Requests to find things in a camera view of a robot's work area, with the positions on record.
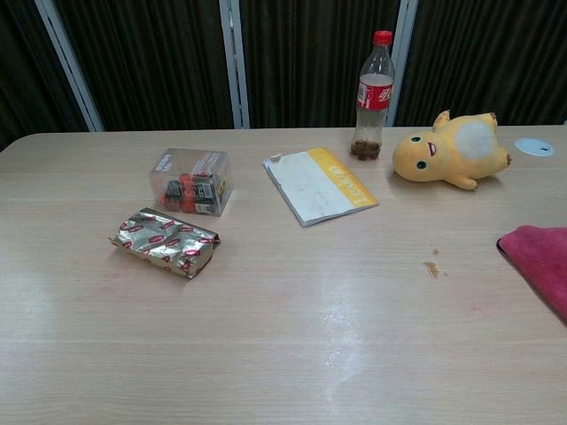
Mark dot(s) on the pink cloth with black trim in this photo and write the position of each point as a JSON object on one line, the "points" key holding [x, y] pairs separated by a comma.
{"points": [[542, 261]]}

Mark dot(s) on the white and yellow booklet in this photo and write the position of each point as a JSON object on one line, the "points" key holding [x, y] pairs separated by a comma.
{"points": [[319, 186]]}

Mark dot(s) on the clear plastic box with toys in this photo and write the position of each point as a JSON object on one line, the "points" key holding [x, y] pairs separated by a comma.
{"points": [[190, 181]]}

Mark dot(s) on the gold foil snack bag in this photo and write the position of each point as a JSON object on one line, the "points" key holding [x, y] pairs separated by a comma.
{"points": [[164, 241]]}

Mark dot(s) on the cola bottle with red cap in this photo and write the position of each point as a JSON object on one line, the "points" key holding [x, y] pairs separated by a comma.
{"points": [[375, 97]]}

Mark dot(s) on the yellow plush duck toy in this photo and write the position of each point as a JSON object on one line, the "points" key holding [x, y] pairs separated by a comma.
{"points": [[447, 152]]}

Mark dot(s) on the grey partition post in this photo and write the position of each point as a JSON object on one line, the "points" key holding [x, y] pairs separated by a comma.
{"points": [[234, 62], [68, 62], [401, 57]]}

